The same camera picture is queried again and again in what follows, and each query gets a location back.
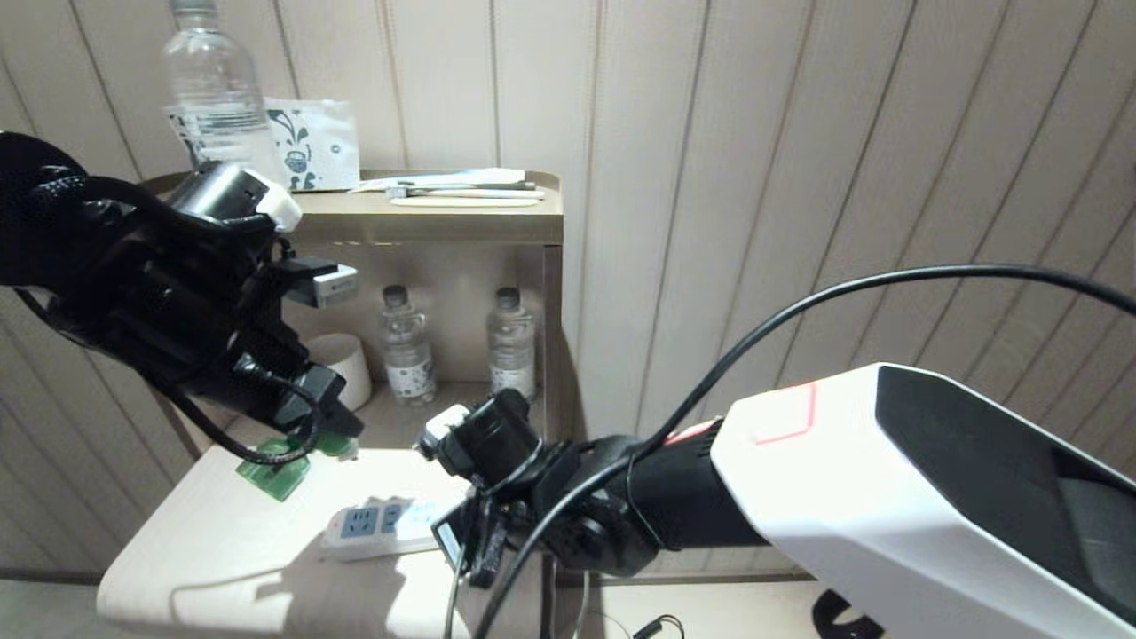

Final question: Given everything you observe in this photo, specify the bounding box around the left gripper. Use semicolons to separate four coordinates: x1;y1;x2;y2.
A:
229;306;366;439

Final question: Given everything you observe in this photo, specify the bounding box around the green mosquito repellent device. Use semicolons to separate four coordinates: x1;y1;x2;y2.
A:
236;430;359;503

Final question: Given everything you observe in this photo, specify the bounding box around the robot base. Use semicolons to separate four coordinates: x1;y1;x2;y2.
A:
810;588;887;639

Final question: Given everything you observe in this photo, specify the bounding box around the white power strip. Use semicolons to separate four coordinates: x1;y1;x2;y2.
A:
320;495;462;563

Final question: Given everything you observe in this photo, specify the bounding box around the white cup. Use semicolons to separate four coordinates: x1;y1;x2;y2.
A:
306;333;374;412

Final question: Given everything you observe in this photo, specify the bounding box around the small water bottle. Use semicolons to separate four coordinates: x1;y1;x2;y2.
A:
380;284;438;407
486;286;540;402

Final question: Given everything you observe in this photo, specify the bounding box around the white rounded table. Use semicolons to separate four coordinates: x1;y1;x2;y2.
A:
95;442;549;639

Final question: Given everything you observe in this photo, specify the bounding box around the wooden shelf unit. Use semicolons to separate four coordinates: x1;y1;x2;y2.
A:
140;169;566;462

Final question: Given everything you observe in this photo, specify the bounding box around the white comb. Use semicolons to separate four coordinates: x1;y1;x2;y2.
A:
388;196;543;209

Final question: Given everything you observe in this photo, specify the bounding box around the slim toothbrush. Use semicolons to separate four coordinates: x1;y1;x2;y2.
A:
384;181;539;200

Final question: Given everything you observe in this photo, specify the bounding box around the white printed packet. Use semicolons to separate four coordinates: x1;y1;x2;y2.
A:
264;97;362;193

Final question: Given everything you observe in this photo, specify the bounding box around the large clear water bottle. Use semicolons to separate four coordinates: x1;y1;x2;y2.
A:
162;0;281;183

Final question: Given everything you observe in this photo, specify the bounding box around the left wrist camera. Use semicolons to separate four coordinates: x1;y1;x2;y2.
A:
282;256;359;310

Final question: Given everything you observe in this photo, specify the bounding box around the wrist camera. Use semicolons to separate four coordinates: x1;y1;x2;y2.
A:
431;499;500;588
282;256;359;310

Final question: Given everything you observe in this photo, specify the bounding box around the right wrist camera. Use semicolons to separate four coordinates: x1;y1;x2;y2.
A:
431;499;500;588

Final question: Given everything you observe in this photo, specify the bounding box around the white power strip cord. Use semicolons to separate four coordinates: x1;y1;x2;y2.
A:
167;557;331;627

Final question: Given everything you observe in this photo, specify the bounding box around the thin black floor cable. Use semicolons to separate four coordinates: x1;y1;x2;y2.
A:
628;613;686;639

